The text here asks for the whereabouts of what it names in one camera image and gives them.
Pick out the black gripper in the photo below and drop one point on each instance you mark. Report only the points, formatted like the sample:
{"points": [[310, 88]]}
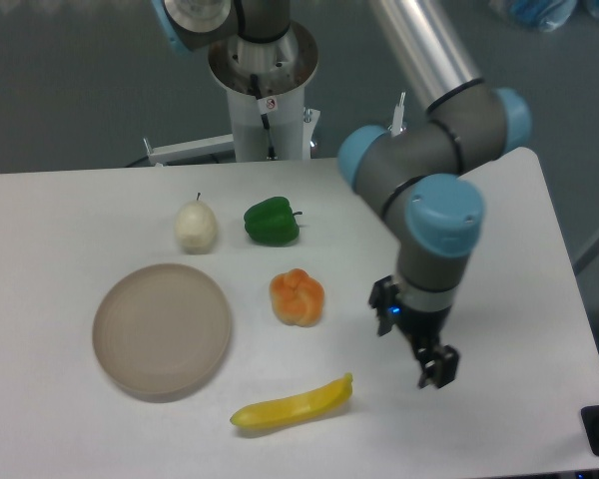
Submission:
{"points": [[421, 318]]}

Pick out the yellow toy banana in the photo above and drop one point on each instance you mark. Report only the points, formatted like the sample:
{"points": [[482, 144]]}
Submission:
{"points": [[295, 409]]}

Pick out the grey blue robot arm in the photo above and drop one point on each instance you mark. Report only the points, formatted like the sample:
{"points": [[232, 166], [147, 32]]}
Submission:
{"points": [[413, 181]]}

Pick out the orange toy bread roll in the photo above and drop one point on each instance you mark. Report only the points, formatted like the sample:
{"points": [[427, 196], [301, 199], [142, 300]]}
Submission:
{"points": [[297, 298]]}

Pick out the green toy bell pepper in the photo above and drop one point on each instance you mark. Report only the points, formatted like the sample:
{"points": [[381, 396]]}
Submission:
{"points": [[272, 222]]}

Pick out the white toy pear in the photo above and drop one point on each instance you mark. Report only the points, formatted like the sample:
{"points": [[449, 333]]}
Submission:
{"points": [[196, 227]]}

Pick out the beige round plate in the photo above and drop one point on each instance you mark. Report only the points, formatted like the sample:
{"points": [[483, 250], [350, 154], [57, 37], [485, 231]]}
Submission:
{"points": [[162, 331]]}

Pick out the blue plastic bag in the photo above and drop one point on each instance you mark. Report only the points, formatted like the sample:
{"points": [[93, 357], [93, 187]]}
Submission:
{"points": [[541, 15]]}

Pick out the white upright post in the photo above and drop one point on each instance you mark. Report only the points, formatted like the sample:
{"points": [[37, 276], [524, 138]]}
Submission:
{"points": [[398, 125]]}

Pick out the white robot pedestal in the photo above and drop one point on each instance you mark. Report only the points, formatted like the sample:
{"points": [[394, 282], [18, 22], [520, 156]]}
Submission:
{"points": [[264, 84]]}

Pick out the white mounting bracket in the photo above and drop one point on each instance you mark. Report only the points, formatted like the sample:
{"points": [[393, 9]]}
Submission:
{"points": [[191, 152]]}

